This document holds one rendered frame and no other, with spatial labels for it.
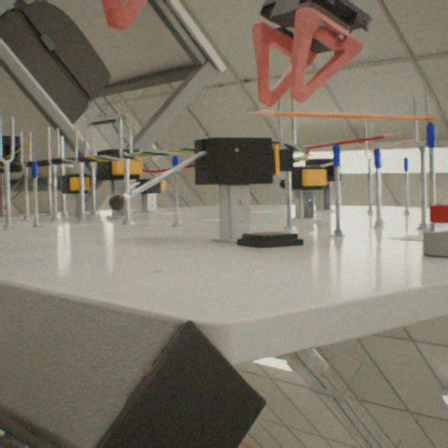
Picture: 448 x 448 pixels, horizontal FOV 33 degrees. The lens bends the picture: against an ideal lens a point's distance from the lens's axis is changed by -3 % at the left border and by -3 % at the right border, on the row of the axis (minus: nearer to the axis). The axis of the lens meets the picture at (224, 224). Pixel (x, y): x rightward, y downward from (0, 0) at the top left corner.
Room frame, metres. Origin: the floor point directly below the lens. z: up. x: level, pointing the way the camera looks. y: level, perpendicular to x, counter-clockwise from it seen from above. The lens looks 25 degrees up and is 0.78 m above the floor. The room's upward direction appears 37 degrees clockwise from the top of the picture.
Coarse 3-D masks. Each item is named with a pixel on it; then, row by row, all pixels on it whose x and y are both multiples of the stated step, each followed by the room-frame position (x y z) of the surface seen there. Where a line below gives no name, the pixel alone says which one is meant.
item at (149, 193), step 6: (138, 180) 1.31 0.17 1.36; (144, 180) 1.30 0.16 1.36; (132, 186) 1.30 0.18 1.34; (138, 186) 1.32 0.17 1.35; (156, 186) 1.31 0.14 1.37; (144, 192) 1.30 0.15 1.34; (150, 192) 1.31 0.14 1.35; (156, 192) 1.31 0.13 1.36; (144, 198) 1.32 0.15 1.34; (150, 198) 1.32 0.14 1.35; (144, 204) 1.33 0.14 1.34; (150, 204) 1.32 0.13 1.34; (144, 210) 1.33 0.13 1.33; (150, 210) 1.33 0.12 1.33
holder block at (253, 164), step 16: (208, 144) 0.58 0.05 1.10; (224, 144) 0.57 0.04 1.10; (240, 144) 0.57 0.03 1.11; (256, 144) 0.57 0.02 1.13; (272, 144) 0.58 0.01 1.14; (208, 160) 0.58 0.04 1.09; (224, 160) 0.57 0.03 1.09; (240, 160) 0.58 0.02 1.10; (256, 160) 0.58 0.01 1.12; (272, 160) 0.58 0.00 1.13; (208, 176) 0.59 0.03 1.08; (224, 176) 0.58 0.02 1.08; (240, 176) 0.58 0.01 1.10; (256, 176) 0.58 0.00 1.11; (272, 176) 0.59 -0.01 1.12
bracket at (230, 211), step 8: (224, 184) 0.60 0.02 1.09; (232, 184) 0.59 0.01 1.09; (240, 184) 0.60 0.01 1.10; (248, 184) 0.60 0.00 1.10; (224, 192) 0.60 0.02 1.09; (232, 192) 0.60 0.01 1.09; (240, 192) 0.60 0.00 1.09; (248, 192) 0.60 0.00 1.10; (224, 200) 0.61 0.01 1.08; (232, 200) 0.60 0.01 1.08; (240, 200) 0.60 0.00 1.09; (248, 200) 0.60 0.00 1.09; (224, 208) 0.61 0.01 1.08; (232, 208) 0.60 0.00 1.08; (240, 208) 0.60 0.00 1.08; (248, 208) 0.60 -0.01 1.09; (224, 216) 0.61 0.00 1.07; (232, 216) 0.60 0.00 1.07; (240, 216) 0.61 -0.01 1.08; (248, 216) 0.61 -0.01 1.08; (224, 224) 0.62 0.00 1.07; (232, 224) 0.61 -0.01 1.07; (240, 224) 0.61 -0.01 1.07; (248, 224) 0.61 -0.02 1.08; (224, 232) 0.62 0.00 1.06; (232, 232) 0.61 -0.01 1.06; (240, 232) 0.61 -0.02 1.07; (248, 232) 0.61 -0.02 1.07; (216, 240) 0.63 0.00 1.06; (224, 240) 0.62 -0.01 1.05; (232, 240) 0.60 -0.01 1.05
